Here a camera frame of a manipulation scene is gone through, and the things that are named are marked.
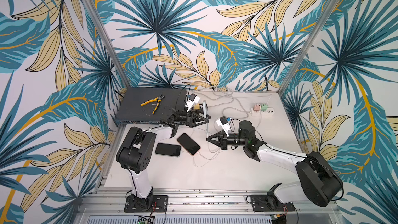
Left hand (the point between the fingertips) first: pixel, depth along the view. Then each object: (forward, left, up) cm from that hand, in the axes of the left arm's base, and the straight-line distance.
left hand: (207, 121), depth 72 cm
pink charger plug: (+25, -34, -19) cm, 46 cm away
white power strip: (+24, -44, -23) cm, 55 cm away
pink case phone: (0, +9, -26) cm, 27 cm away
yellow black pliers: (+31, +32, -19) cm, 48 cm away
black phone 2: (-3, +22, -26) cm, 34 cm away
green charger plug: (+26, -39, -19) cm, 51 cm away
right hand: (-10, +3, -8) cm, 13 cm away
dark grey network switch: (+26, +39, -21) cm, 51 cm away
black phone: (+2, +2, +8) cm, 8 cm away
